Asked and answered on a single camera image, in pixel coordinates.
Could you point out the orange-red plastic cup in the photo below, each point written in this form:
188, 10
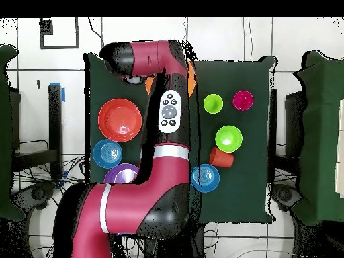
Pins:
221, 158

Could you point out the orange plastic bowl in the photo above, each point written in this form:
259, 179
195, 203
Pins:
191, 80

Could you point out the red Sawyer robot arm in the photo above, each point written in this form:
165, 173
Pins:
139, 199

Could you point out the blue plastic bowl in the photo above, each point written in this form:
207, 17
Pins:
107, 153
205, 178

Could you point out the green plastic cup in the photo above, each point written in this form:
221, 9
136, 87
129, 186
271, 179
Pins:
213, 103

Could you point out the green plastic bowl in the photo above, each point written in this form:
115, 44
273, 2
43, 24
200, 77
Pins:
228, 139

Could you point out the red-orange plastic bowl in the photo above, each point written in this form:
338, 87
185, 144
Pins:
119, 120

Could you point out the purple plastic bowl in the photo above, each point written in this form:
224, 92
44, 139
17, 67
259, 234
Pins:
121, 174

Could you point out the crimson pink plastic cup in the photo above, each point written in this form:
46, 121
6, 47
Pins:
243, 100

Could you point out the dark green tablecloth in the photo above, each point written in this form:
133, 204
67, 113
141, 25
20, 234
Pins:
236, 72

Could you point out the black furniture panel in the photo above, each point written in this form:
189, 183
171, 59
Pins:
14, 121
293, 123

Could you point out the dark grey office chair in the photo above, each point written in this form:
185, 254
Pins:
37, 193
285, 194

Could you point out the green cloth side table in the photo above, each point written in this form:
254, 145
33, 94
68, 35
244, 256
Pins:
322, 134
5, 134

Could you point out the beige boxes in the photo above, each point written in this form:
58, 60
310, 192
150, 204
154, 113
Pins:
340, 161

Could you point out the black post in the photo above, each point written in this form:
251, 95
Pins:
273, 121

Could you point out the black frame with blue tape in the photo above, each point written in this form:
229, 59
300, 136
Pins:
55, 121

